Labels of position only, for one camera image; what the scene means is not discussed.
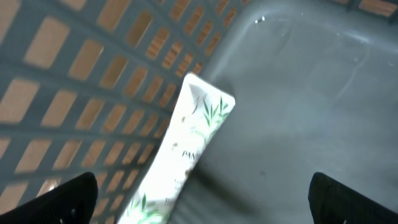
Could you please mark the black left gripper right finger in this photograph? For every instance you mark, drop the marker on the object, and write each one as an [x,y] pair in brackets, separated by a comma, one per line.
[331,202]

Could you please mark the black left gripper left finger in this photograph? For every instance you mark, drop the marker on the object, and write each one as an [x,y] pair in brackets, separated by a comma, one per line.
[72,202]

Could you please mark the grey plastic shopping basket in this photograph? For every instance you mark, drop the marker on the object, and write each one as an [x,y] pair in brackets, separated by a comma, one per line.
[90,86]

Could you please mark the white shampoo tube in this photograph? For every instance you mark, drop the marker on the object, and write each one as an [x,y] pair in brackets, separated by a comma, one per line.
[200,110]

